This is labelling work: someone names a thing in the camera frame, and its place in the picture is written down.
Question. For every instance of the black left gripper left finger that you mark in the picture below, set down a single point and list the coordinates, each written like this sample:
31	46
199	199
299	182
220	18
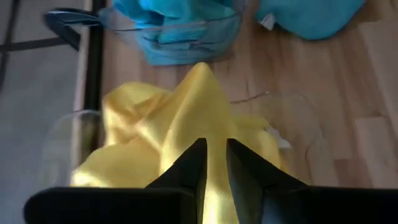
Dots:
186	186

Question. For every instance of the teal microfiber towel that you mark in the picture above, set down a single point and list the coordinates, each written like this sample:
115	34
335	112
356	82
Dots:
174	46

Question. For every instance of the black table edge clamp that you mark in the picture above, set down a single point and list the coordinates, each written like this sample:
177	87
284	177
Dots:
65	23

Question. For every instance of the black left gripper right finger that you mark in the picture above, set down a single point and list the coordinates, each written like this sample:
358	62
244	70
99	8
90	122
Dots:
258	193

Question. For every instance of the blue microfiber towel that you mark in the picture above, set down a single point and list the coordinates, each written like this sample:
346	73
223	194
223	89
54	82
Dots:
311	18
186	12

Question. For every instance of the clear plastic basket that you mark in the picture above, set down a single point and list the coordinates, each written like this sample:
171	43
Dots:
199	54
62	146

